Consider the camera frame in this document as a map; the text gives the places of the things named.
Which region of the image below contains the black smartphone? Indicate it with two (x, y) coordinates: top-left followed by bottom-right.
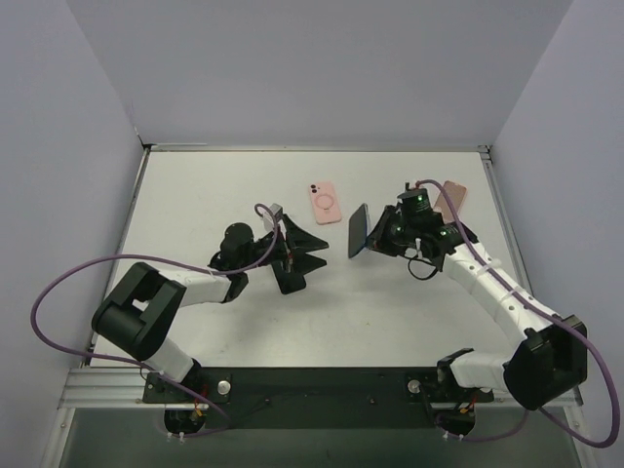
(272, 263), (306, 295)

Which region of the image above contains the blue phone case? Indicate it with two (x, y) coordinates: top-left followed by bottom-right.
(347, 203), (370, 259)

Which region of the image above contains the pink phone case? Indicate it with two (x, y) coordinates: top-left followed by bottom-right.
(308, 181), (342, 225)
(434, 180), (467, 223)

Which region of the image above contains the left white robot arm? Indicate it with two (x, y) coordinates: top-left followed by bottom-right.
(92, 213), (329, 402)

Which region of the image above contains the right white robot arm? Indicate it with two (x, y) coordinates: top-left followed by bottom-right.
(365, 189), (587, 410)

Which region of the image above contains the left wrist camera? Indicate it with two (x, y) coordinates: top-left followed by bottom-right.
(261, 203), (283, 232)

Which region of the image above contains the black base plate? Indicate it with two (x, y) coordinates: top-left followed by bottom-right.
(165, 368), (477, 433)

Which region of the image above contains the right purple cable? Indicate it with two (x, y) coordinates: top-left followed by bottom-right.
(413, 178), (616, 449)

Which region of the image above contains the purple cable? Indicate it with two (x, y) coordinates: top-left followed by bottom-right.
(413, 178), (616, 449)
(29, 202), (287, 438)

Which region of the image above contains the aluminium frame rail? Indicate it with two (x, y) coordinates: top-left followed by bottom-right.
(58, 363), (585, 410)

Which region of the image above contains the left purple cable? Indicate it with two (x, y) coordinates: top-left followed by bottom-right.
(29, 202), (287, 438)

